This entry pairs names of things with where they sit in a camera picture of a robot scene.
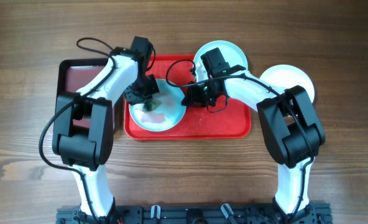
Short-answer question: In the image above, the dark maroon tray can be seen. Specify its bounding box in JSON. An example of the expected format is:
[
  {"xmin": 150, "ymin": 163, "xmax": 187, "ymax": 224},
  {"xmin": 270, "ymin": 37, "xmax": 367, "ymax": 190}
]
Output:
[{"xmin": 56, "ymin": 58, "xmax": 120, "ymax": 136}]

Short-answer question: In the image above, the white plate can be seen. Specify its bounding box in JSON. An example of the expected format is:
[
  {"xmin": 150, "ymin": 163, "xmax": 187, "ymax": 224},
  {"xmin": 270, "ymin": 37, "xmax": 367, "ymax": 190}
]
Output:
[{"xmin": 260, "ymin": 64, "xmax": 315, "ymax": 103}]

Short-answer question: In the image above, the green yellow sponge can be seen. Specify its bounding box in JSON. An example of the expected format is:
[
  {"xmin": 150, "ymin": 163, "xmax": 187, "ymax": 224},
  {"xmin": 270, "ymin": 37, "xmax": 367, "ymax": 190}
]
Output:
[{"xmin": 142, "ymin": 100, "xmax": 160, "ymax": 112}]

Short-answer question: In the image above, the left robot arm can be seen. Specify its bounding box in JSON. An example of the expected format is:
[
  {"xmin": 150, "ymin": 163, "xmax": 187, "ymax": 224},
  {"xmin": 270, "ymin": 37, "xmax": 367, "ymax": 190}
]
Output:
[{"xmin": 45, "ymin": 43, "xmax": 159, "ymax": 223}]

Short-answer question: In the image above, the red plastic tray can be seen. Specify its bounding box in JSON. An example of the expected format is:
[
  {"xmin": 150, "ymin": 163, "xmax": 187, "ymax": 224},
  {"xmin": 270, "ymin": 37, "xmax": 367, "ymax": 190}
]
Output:
[{"xmin": 123, "ymin": 54, "xmax": 252, "ymax": 141}]

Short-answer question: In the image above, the black mounting base rail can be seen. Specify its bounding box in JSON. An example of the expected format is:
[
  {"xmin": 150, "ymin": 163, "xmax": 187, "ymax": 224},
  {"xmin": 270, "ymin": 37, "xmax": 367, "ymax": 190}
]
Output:
[{"xmin": 55, "ymin": 202, "xmax": 333, "ymax": 224}]

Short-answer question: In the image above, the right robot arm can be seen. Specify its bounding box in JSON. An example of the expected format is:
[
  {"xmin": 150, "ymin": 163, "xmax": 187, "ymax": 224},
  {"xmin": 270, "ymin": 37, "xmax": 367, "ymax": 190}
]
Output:
[{"xmin": 186, "ymin": 63, "xmax": 326, "ymax": 220}]

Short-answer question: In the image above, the light blue plate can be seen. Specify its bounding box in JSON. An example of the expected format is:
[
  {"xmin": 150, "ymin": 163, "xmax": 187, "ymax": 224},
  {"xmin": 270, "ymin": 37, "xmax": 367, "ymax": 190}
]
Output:
[
  {"xmin": 129, "ymin": 79, "xmax": 186, "ymax": 132},
  {"xmin": 193, "ymin": 40, "xmax": 249, "ymax": 82}
]

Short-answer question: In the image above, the light blue back plate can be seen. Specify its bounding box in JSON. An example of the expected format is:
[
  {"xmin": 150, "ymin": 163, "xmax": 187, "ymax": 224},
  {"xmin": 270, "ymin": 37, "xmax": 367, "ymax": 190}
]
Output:
[{"xmin": 193, "ymin": 40, "xmax": 249, "ymax": 82}]

